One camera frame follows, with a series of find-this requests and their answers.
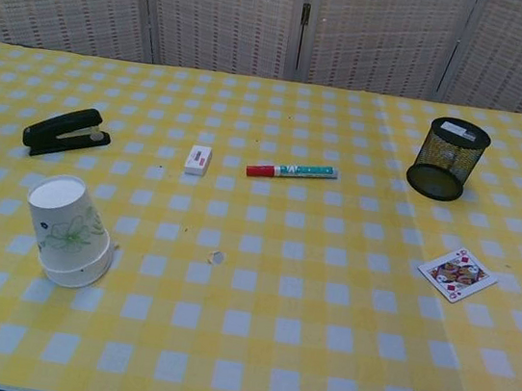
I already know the black stapler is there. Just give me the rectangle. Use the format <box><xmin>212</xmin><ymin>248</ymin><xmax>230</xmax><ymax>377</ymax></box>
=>
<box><xmin>19</xmin><ymin>98</ymin><xmax>117</xmax><ymax>168</ymax></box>

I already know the yellow white checkered tablecloth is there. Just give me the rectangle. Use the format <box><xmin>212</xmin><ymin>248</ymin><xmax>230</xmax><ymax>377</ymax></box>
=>
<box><xmin>338</xmin><ymin>90</ymin><xmax>522</xmax><ymax>391</ymax></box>
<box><xmin>0</xmin><ymin>39</ymin><xmax>483</xmax><ymax>391</ymax></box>

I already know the white floral paper cup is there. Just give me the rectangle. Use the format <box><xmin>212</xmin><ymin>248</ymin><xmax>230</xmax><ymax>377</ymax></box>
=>
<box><xmin>17</xmin><ymin>169</ymin><xmax>120</xmax><ymax>279</ymax></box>
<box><xmin>36</xmin><ymin>241</ymin><xmax>115</xmax><ymax>294</ymax></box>

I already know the red-capped teal white marker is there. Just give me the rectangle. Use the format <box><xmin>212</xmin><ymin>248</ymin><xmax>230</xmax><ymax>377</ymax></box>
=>
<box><xmin>245</xmin><ymin>155</ymin><xmax>341</xmax><ymax>191</ymax></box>

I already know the white eraser with pink label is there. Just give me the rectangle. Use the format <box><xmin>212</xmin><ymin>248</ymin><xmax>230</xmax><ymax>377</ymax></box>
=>
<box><xmin>182</xmin><ymin>143</ymin><xmax>215</xmax><ymax>178</ymax></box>

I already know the black mesh pen holder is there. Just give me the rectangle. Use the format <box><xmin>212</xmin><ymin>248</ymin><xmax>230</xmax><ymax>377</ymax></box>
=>
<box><xmin>402</xmin><ymin>111</ymin><xmax>495</xmax><ymax>207</ymax></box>

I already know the queen of diamonds playing card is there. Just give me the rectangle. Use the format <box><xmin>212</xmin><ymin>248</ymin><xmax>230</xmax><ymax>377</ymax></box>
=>
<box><xmin>413</xmin><ymin>242</ymin><xmax>503</xmax><ymax>309</ymax></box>

